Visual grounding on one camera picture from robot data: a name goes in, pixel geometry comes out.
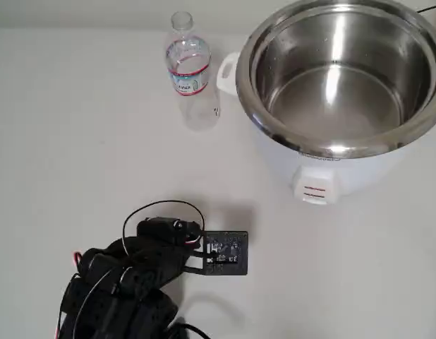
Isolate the stainless steel inner pot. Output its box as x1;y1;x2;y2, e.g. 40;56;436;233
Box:
235;0;436;160

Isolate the black camera board mount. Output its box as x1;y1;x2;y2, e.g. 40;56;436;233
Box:
183;230;250;278

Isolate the thick black cable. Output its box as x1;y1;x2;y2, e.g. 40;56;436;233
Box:
167;316;209;339

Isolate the white rice cooker body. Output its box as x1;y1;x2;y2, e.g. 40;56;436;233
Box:
216;51;436;207

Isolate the thin black looped cable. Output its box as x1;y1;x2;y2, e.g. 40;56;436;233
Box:
121;200;207;257

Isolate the clear plastic water bottle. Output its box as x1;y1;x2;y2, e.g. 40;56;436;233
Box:
164;11;223;133

